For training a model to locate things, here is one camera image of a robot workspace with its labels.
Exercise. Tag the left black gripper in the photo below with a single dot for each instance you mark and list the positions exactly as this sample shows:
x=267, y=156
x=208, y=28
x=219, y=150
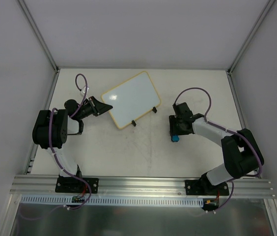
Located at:
x=94, y=106

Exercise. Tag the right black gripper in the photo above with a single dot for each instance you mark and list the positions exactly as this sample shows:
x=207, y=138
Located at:
x=173, y=126

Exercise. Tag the blue whiteboard eraser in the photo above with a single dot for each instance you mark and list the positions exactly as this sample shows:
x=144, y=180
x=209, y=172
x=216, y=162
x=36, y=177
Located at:
x=175, y=138

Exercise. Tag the yellow framed whiteboard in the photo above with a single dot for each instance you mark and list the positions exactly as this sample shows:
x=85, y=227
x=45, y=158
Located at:
x=132, y=99

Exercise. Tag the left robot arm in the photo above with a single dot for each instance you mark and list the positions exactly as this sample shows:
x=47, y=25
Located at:
x=52, y=128

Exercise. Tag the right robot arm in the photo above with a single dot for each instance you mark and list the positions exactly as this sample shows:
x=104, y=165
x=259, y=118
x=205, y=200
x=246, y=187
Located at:
x=241, y=154

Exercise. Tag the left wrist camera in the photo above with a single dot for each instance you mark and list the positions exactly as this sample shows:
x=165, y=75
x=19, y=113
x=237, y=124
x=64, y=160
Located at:
x=84, y=90

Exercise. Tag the whiteboard wire stand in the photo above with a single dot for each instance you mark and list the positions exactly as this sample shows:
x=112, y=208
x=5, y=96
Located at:
x=144, y=116

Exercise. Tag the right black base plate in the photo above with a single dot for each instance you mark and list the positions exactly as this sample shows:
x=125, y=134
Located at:
x=203, y=187

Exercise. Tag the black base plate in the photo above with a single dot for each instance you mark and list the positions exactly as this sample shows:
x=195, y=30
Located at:
x=203, y=187
x=72, y=185

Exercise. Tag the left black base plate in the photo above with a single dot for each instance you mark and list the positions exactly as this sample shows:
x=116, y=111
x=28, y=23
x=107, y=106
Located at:
x=72, y=185

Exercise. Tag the left aluminium frame post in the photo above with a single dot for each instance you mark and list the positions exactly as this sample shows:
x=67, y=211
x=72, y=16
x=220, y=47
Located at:
x=34, y=27

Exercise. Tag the aluminium frame post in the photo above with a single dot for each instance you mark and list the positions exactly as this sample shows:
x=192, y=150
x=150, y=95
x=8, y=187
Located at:
x=257, y=24
x=34, y=27

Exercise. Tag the aluminium front rail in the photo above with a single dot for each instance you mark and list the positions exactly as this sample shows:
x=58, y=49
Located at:
x=252, y=188

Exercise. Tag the white slotted cable duct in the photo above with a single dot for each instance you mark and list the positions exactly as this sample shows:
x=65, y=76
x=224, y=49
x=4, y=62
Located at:
x=113, y=201

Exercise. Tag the right aluminium frame post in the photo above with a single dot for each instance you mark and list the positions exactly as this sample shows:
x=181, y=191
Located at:
x=257, y=24

